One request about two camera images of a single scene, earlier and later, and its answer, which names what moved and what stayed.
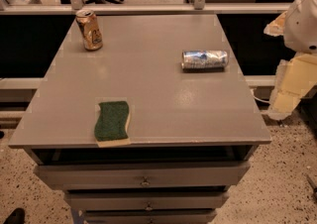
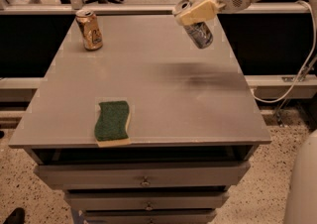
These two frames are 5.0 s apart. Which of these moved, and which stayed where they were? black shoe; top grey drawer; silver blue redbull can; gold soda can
Moved: silver blue redbull can
Stayed: black shoe; gold soda can; top grey drawer
